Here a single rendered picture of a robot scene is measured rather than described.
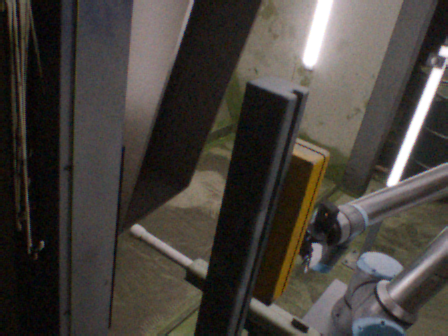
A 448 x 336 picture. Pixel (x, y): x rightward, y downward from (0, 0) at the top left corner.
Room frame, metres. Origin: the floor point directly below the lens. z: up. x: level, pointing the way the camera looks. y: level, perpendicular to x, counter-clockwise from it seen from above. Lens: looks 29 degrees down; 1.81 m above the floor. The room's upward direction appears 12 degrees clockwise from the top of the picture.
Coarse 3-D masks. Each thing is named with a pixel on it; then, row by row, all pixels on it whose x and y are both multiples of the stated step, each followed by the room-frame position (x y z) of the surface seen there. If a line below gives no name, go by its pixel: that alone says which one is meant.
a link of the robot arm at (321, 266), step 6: (336, 246) 1.07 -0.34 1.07; (348, 246) 1.08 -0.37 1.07; (330, 252) 1.07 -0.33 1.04; (336, 252) 1.07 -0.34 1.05; (342, 252) 1.08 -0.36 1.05; (324, 258) 1.07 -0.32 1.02; (330, 258) 1.07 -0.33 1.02; (336, 258) 1.08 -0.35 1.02; (318, 264) 1.07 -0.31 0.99; (324, 264) 1.07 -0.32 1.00; (330, 264) 1.07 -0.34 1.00; (318, 270) 1.07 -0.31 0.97; (324, 270) 1.07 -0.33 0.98
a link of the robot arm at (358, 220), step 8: (344, 208) 1.10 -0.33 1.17; (352, 208) 1.11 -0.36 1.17; (360, 208) 1.13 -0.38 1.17; (352, 216) 1.07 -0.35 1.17; (360, 216) 1.10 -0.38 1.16; (352, 224) 1.05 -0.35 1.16; (360, 224) 1.08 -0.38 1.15; (352, 232) 1.05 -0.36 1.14; (360, 232) 1.10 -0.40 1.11; (352, 240) 1.08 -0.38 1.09
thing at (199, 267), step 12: (132, 228) 0.87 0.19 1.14; (144, 240) 0.85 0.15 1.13; (156, 240) 0.85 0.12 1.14; (168, 252) 0.82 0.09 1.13; (180, 264) 0.80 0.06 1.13; (192, 264) 0.78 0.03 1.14; (204, 264) 0.79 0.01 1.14; (192, 276) 0.77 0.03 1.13; (204, 276) 0.76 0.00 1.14; (252, 300) 0.71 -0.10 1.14; (252, 312) 0.69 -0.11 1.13; (264, 312) 0.69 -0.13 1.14; (276, 312) 0.69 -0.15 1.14; (264, 324) 0.67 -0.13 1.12; (276, 324) 0.67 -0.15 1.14; (288, 324) 0.67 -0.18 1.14; (300, 324) 0.66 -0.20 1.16
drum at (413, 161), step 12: (444, 84) 4.05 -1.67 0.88; (444, 96) 3.65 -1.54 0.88; (432, 108) 3.71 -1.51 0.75; (444, 108) 3.62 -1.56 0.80; (432, 120) 3.66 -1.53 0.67; (444, 120) 3.59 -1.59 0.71; (420, 132) 3.73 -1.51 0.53; (432, 132) 3.62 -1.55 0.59; (444, 132) 3.57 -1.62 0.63; (420, 144) 3.68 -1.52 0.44; (432, 144) 3.60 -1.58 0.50; (444, 144) 3.55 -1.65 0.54; (420, 156) 3.64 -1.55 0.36; (432, 156) 3.57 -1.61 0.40; (444, 156) 3.53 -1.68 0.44; (408, 168) 3.70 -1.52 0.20; (420, 168) 3.60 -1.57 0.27; (432, 168) 3.55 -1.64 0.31; (432, 204) 3.51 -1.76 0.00; (444, 204) 3.53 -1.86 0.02
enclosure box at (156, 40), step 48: (144, 0) 1.65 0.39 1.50; (192, 0) 1.59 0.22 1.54; (240, 0) 2.17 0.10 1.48; (144, 48) 1.64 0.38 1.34; (192, 48) 2.26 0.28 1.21; (240, 48) 2.16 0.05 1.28; (144, 96) 1.64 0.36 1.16; (192, 96) 2.24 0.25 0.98; (144, 144) 1.63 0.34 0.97; (192, 144) 2.23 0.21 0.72; (144, 192) 2.04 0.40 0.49
